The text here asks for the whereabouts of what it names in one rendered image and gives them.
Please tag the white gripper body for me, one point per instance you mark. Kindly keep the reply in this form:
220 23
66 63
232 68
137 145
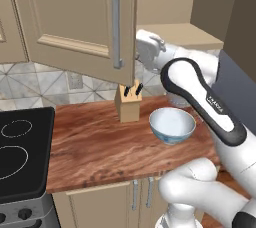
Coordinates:
148 50

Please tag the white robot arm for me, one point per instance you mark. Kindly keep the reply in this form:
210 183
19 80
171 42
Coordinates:
196 88

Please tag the beige open cabinet carcass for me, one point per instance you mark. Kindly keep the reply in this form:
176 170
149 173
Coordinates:
173 33

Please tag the white and blue bowl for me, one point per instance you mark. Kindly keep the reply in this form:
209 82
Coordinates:
171 125

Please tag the brown tall cabinet panel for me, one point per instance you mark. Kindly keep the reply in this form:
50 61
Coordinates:
241 18

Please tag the beige base cabinet door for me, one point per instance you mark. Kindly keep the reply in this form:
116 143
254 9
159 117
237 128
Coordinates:
156 202
100 207

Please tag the wooden knife block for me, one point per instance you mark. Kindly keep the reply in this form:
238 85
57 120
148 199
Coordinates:
128 107

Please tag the dark grey fridge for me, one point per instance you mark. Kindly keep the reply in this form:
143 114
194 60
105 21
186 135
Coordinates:
238 88

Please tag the black stove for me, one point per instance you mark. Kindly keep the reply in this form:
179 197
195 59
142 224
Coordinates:
20 158

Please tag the black stove knob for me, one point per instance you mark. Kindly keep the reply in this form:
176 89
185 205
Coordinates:
24 213
2 218

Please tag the grey wall socket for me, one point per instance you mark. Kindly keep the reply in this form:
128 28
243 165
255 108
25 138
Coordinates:
75 80

